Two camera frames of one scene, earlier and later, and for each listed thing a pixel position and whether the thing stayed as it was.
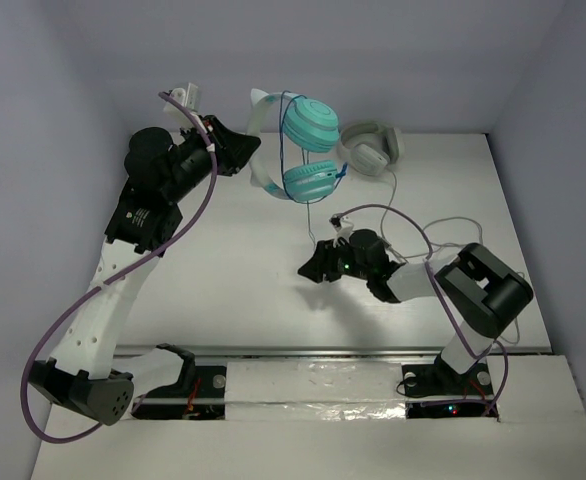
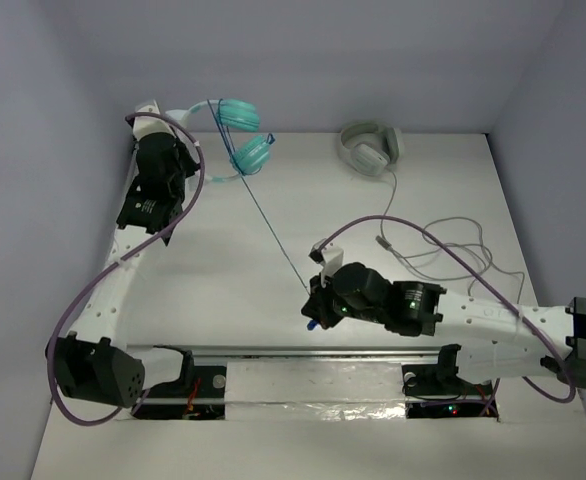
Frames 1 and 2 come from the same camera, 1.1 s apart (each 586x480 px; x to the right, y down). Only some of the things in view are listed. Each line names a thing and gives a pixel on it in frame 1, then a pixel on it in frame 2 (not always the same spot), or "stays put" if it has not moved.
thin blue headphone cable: [308, 203] -> [253, 198]
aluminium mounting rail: [315, 351] stays put
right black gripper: [323, 262] -> [317, 306]
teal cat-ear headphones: [310, 126] -> [250, 156]
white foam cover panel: [310, 391] stays put
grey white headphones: [369, 148] stays put
